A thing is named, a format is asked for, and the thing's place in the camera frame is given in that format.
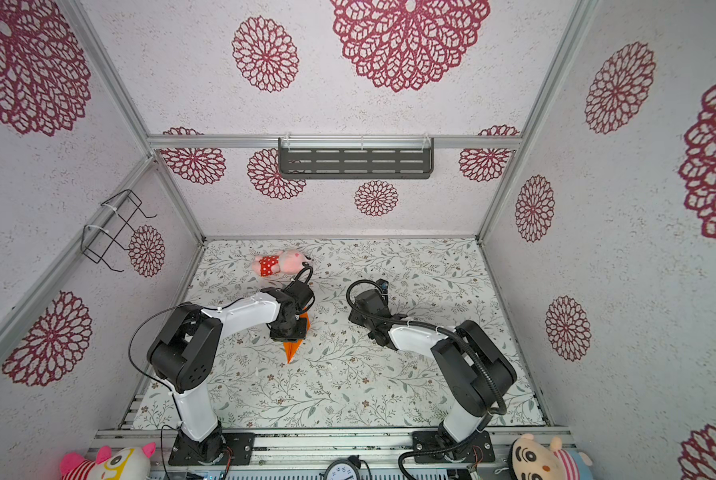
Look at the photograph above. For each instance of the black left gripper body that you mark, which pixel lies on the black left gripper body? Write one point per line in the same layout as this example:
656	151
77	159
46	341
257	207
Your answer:
286	331

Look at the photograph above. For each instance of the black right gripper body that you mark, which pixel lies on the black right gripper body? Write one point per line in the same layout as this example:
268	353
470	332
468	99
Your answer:
358	318

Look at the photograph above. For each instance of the orange square paper sheet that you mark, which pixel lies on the orange square paper sheet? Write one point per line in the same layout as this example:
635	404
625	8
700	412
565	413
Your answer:
291	347

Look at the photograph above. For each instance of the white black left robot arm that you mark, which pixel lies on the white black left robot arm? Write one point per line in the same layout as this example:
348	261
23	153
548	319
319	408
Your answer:
183	353

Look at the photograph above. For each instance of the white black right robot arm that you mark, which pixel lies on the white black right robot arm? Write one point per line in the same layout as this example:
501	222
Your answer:
477	373

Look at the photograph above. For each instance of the pink pig plush toy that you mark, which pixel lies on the pink pig plush toy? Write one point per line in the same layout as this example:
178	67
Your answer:
284	262

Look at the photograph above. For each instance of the round gauge clock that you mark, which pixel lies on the round gauge clock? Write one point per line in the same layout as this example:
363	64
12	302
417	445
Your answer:
344	469

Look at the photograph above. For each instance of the pink white plush toy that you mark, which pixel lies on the pink white plush toy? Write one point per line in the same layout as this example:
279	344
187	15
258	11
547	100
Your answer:
126	464

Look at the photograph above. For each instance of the boy face plush toy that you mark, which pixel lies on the boy face plush toy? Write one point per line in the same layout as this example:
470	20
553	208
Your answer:
530	460

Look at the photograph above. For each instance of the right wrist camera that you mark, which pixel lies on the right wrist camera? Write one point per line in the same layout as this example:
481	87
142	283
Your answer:
371	303

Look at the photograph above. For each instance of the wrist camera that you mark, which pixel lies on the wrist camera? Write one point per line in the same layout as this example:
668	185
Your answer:
371	303
302	295

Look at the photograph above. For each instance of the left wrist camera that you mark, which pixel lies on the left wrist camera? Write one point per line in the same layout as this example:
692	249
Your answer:
302	295

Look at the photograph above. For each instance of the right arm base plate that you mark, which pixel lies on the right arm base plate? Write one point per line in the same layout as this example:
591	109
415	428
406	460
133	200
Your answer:
435	447

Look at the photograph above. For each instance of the grey wall shelf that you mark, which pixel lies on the grey wall shelf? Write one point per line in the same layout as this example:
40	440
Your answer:
356	160

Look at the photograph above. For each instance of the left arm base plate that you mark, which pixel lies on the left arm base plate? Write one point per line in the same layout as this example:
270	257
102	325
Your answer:
234	449

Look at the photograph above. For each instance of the black wire wall rack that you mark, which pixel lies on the black wire wall rack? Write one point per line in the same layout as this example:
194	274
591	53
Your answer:
101	236

